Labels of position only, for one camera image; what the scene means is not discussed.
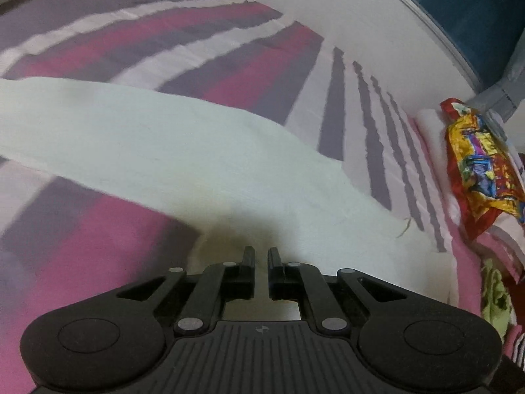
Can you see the red yellow shiny bag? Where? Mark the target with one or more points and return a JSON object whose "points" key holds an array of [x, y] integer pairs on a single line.
{"points": [[480, 164]]}

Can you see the striped pink purple bedsheet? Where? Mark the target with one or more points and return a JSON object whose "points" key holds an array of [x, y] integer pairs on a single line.
{"points": [[246, 57]]}

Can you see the pink white striped cloth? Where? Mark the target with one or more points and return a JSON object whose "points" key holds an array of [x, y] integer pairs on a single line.
{"points": [[516, 347]]}

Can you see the white pink striped pillow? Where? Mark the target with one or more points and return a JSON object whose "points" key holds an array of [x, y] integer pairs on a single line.
{"points": [[434, 139]]}

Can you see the grey curtain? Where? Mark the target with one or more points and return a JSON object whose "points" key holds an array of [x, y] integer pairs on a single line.
{"points": [[504, 94]]}

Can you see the window with white frame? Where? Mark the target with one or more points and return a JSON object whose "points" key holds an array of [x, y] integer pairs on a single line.
{"points": [[451, 8]]}

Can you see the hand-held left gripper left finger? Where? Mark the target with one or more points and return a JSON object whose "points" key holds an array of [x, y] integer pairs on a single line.
{"points": [[249, 263]]}

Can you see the light green cloth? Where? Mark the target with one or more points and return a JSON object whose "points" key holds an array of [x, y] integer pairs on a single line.
{"points": [[494, 295]]}

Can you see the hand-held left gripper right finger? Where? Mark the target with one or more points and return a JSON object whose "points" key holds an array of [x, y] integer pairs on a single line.
{"points": [[274, 263]]}

